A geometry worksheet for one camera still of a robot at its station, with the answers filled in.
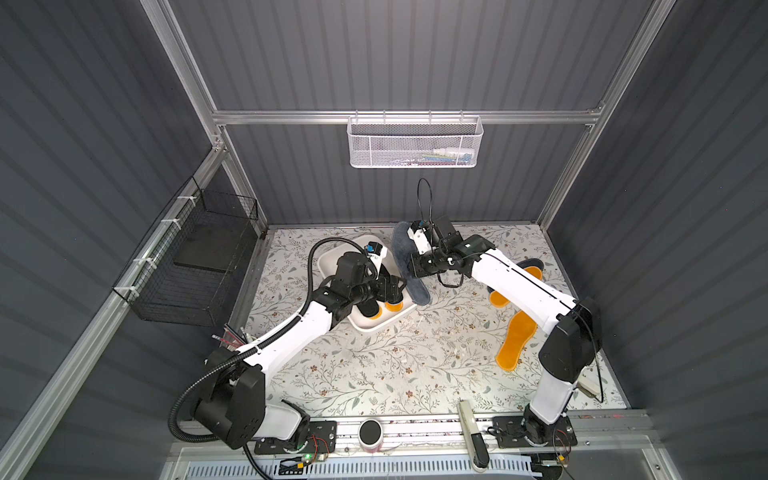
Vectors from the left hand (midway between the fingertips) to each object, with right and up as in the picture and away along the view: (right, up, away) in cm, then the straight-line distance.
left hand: (399, 282), depth 80 cm
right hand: (+4, +4, +2) cm, 6 cm away
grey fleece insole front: (+5, -2, +2) cm, 6 cm away
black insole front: (-9, -10, +14) cm, 19 cm away
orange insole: (-6, -12, +13) cm, 19 cm away
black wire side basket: (-51, +4, -8) cm, 52 cm away
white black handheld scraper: (+18, -38, -10) cm, 43 cm away
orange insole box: (-1, -10, +15) cm, 18 cm away
